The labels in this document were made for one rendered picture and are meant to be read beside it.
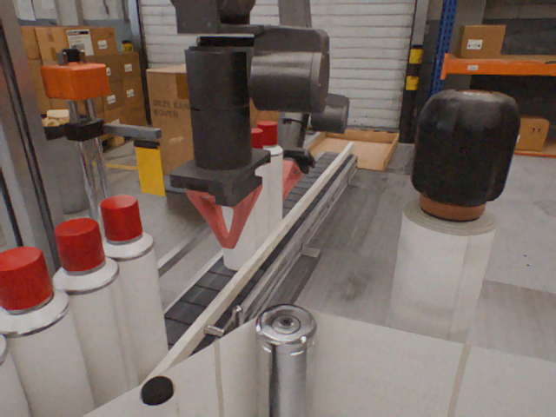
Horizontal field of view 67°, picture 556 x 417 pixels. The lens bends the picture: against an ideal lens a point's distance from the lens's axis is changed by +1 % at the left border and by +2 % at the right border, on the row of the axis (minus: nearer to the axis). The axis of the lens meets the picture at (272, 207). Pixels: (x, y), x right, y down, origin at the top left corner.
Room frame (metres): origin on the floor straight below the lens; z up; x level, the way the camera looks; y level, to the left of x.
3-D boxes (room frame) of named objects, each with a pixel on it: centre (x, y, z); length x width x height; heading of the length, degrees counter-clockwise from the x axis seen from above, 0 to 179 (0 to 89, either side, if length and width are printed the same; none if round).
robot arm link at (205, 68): (0.39, 0.04, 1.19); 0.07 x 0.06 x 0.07; 74
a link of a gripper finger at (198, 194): (0.41, 0.04, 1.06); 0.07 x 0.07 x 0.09; 68
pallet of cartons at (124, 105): (4.34, 1.99, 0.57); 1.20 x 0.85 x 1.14; 166
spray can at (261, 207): (0.61, 0.03, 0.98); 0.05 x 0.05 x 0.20
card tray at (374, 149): (1.33, -0.26, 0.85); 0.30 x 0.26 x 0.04; 158
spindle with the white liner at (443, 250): (0.37, -0.17, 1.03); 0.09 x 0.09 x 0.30
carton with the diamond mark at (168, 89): (1.14, 0.14, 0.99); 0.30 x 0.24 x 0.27; 151
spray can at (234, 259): (0.56, 0.05, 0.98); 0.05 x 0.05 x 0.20
